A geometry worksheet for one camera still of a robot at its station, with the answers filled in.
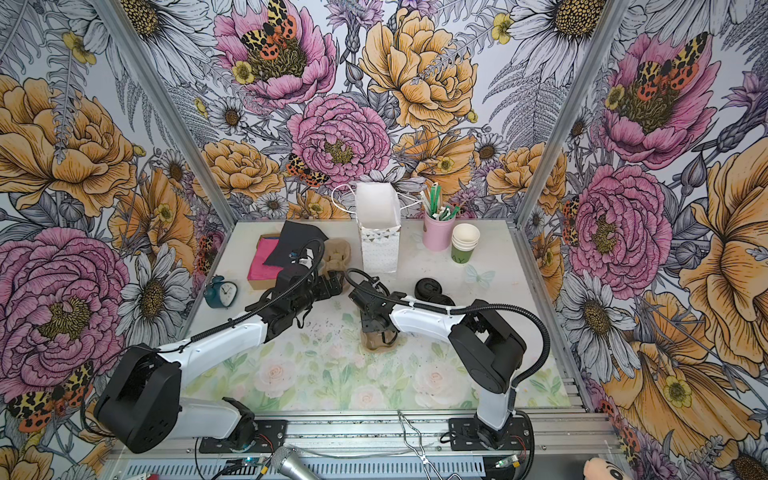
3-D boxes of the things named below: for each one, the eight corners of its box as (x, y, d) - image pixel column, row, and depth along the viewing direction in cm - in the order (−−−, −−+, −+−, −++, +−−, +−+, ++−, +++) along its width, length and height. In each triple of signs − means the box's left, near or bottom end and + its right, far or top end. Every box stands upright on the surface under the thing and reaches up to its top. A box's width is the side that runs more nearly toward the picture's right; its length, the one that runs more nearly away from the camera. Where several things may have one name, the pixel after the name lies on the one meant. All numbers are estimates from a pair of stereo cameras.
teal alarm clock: (211, 310, 99) (198, 296, 92) (226, 288, 104) (215, 273, 97) (226, 313, 98) (214, 299, 91) (240, 291, 103) (229, 276, 97)
